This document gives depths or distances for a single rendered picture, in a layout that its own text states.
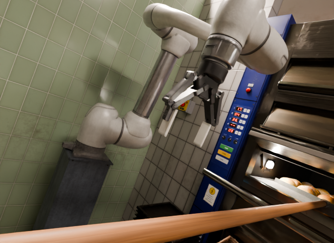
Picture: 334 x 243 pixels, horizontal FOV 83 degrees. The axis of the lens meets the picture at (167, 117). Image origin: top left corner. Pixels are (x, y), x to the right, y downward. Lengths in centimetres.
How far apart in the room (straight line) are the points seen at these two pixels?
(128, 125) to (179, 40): 52
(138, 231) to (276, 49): 54
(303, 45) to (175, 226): 120
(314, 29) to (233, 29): 91
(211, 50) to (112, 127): 68
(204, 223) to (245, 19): 43
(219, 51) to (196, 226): 36
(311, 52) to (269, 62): 69
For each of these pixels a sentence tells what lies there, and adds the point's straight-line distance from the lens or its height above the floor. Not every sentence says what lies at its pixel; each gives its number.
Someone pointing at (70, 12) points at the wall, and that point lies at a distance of 142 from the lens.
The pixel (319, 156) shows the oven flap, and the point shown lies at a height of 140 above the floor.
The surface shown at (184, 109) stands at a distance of 147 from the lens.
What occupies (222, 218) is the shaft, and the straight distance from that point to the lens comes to 39.
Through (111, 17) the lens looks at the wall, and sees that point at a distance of 150.
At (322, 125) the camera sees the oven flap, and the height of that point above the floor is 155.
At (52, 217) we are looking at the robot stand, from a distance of 112.
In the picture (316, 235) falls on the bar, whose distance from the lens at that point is 75.
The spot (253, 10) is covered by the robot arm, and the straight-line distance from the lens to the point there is 53.
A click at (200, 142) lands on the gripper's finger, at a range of 54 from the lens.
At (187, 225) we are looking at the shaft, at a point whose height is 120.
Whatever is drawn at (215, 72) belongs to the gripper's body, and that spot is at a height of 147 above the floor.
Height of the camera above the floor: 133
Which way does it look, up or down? 1 degrees down
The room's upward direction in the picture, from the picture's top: 21 degrees clockwise
